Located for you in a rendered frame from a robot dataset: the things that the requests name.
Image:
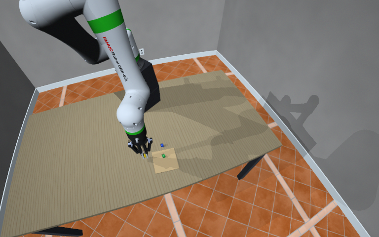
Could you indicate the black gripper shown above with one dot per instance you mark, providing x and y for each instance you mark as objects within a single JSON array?
[{"x": 139, "y": 144}]

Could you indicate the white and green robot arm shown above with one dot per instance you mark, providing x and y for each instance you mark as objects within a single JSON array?
[{"x": 113, "y": 41}]

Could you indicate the beige square mat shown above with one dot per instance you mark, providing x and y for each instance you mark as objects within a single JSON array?
[{"x": 165, "y": 164}]

